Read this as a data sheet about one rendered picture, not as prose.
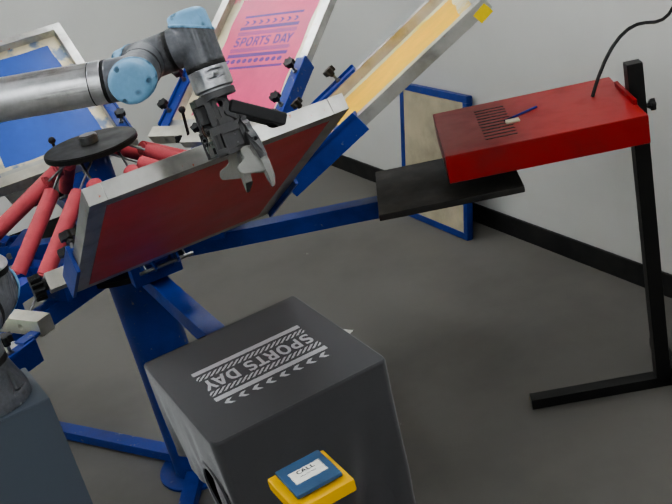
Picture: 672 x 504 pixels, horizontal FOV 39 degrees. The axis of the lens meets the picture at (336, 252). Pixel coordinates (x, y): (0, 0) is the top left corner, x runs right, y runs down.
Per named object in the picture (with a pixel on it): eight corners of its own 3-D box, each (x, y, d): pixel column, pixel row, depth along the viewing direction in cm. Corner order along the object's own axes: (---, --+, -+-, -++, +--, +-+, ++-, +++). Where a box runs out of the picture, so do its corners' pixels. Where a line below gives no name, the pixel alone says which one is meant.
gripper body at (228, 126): (209, 164, 177) (185, 103, 176) (249, 148, 180) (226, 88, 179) (220, 160, 170) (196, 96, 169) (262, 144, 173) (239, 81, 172)
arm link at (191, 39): (166, 21, 176) (208, 5, 175) (188, 77, 178) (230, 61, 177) (156, 18, 168) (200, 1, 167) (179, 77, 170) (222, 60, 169)
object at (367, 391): (421, 504, 234) (388, 358, 217) (262, 596, 218) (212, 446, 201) (415, 498, 237) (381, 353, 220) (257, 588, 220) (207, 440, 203)
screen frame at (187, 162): (349, 108, 200) (341, 92, 201) (89, 206, 179) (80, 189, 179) (267, 214, 273) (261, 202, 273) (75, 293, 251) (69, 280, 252)
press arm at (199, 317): (300, 406, 224) (294, 385, 221) (278, 417, 222) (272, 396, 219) (140, 263, 328) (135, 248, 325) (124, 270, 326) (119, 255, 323)
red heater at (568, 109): (612, 105, 325) (608, 72, 320) (651, 147, 283) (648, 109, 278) (437, 142, 331) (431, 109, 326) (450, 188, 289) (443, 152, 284)
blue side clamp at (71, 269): (97, 264, 225) (84, 238, 225) (77, 272, 223) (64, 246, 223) (90, 291, 252) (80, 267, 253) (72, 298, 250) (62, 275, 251)
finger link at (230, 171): (219, 192, 184) (213, 153, 178) (246, 182, 186) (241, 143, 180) (227, 200, 182) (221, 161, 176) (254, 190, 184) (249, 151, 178)
